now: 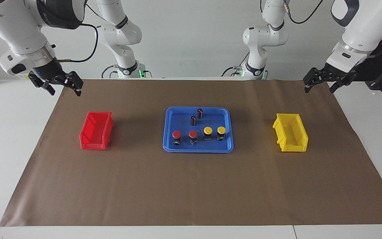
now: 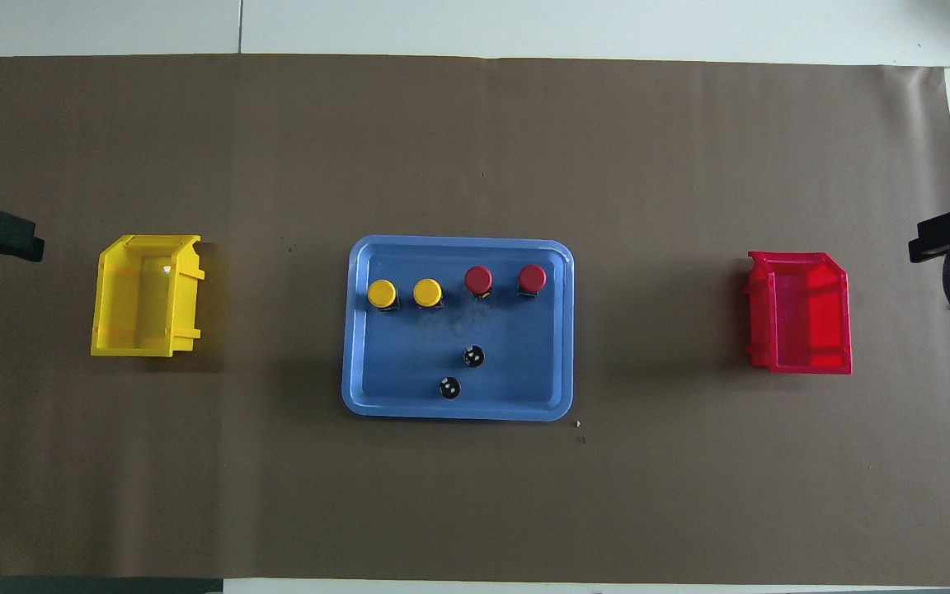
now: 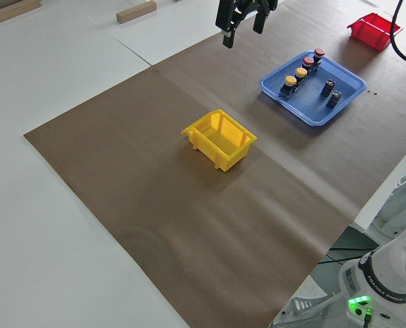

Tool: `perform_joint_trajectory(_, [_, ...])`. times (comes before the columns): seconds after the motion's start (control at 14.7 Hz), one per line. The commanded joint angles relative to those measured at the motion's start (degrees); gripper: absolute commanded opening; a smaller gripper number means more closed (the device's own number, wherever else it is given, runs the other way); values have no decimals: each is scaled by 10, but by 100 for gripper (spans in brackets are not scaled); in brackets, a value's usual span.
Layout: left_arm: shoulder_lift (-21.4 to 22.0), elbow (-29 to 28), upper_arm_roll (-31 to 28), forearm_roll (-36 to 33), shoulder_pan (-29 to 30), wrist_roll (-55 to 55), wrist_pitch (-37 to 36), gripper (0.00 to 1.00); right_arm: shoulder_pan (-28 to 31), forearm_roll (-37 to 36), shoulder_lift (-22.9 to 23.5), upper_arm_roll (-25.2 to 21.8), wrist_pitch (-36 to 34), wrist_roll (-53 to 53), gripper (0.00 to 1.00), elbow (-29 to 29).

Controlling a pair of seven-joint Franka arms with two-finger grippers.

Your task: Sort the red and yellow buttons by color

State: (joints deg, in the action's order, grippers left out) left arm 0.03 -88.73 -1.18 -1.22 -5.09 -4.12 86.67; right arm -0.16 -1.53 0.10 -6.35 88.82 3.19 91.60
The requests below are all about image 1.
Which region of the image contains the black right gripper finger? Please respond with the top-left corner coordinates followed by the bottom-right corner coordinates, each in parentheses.
top-left (29, 74), bottom-right (56, 96)
top-left (61, 71), bottom-right (84, 97)

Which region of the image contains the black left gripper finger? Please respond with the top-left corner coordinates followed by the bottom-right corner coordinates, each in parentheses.
top-left (329, 78), bottom-right (352, 93)
top-left (303, 67), bottom-right (327, 93)

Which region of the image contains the red plastic bin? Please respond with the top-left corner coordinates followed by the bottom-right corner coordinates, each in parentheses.
top-left (79, 111), bottom-right (114, 150)

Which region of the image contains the yellow plastic bin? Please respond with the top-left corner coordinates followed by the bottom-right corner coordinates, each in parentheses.
top-left (272, 113), bottom-right (309, 153)

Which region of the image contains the blue plastic tray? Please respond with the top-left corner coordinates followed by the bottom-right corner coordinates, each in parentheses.
top-left (163, 106), bottom-right (234, 153)

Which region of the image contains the brown paper table mat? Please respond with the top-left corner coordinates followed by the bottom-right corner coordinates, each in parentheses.
top-left (0, 79), bottom-right (382, 227)

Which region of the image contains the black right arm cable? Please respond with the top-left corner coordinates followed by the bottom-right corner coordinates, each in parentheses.
top-left (56, 3), bottom-right (104, 63)

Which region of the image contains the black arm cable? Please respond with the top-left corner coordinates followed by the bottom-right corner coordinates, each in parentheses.
top-left (56, 3), bottom-right (104, 63)
top-left (282, 0), bottom-right (325, 25)

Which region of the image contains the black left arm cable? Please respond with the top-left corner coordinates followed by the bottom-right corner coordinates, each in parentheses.
top-left (282, 0), bottom-right (325, 25)

